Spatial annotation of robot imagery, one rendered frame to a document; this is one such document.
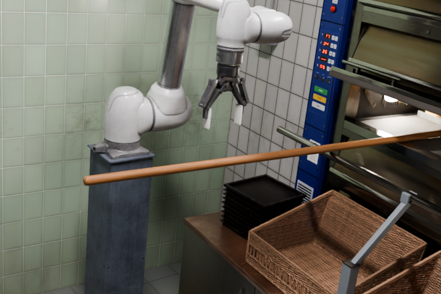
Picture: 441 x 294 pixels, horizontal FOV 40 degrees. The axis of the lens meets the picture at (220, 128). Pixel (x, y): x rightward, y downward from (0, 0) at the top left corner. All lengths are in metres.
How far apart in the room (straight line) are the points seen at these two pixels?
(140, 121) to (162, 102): 0.13
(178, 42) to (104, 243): 0.92
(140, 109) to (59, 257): 1.18
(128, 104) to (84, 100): 0.63
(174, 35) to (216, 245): 0.97
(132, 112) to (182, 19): 0.43
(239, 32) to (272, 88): 1.33
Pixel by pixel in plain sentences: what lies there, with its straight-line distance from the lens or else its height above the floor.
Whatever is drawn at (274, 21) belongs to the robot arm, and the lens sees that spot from 2.02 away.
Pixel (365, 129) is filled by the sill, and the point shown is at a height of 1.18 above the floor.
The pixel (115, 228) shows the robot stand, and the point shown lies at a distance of 2.69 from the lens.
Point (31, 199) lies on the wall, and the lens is 3.22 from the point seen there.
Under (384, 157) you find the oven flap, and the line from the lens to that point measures 2.73.
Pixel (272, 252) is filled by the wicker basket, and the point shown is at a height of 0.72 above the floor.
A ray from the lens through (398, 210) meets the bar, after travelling 2.14.
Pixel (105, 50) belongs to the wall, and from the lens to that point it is 3.10.
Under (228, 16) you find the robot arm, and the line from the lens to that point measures 1.93.
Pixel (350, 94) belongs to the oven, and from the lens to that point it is 2.82.
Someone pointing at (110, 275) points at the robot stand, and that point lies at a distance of 2.80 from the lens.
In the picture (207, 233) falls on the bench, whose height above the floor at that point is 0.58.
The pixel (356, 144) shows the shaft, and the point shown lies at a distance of 2.45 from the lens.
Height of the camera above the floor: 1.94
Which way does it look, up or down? 18 degrees down
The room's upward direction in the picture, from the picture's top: 6 degrees clockwise
